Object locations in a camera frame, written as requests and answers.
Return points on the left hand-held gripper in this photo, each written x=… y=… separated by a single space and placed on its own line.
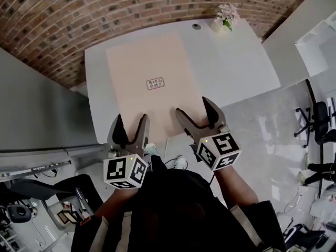
x=123 y=168

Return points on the round black desk grommet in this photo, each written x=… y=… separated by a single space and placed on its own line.
x=196 y=26

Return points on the grey metal cabinet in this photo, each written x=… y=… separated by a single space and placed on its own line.
x=39 y=109

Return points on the person's left forearm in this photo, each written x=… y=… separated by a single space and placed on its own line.
x=118 y=201

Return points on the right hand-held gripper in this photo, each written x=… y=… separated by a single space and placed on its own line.
x=220 y=148

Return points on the black office chair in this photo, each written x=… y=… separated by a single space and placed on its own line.
x=319 y=122

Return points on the white shelf unit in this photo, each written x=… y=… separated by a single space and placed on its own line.
x=316 y=50

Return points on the person's white shoe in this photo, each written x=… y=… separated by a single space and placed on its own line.
x=181 y=162
x=151 y=149

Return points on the person's white right shoe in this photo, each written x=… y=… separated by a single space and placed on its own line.
x=181 y=162

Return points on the person's black clothing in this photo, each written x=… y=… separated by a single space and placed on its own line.
x=178 y=214

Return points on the white vase with pink flowers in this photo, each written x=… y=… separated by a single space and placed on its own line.
x=225 y=18

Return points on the person's white left shoe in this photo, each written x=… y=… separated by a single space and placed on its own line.
x=151 y=149

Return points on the person's right forearm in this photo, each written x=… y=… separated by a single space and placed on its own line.
x=236 y=188

